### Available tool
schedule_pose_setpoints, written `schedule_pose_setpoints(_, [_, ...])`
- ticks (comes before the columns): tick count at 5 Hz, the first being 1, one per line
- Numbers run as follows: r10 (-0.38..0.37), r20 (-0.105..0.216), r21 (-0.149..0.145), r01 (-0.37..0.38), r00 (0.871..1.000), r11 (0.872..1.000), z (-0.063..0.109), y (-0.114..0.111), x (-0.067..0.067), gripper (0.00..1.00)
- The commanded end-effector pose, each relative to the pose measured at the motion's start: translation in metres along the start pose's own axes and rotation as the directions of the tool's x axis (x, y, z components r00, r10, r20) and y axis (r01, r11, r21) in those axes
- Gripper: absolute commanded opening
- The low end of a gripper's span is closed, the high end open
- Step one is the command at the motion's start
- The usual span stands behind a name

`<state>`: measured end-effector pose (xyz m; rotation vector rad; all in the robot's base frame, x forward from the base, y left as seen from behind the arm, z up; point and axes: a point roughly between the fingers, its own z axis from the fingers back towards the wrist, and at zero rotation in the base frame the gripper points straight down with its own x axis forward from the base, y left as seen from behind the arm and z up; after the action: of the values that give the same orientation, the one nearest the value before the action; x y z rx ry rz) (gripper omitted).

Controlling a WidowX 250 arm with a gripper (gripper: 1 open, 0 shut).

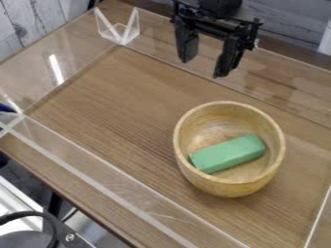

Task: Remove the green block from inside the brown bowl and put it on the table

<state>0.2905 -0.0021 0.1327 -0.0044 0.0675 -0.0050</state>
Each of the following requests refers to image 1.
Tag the brown wooden bowl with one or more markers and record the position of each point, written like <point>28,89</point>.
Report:
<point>217,122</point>

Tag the black table leg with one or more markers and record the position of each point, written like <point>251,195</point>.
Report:
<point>55,205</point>

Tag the blue object at left edge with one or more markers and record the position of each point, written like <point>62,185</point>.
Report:
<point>6,108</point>

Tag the green rectangular block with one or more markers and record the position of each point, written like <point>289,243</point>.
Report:
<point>227,154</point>

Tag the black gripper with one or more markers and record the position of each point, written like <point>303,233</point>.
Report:
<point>218,18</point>

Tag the grey metal bracket with screw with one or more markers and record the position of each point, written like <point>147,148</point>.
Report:
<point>68,238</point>

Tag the clear acrylic tray walls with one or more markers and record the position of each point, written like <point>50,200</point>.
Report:
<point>100,90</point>

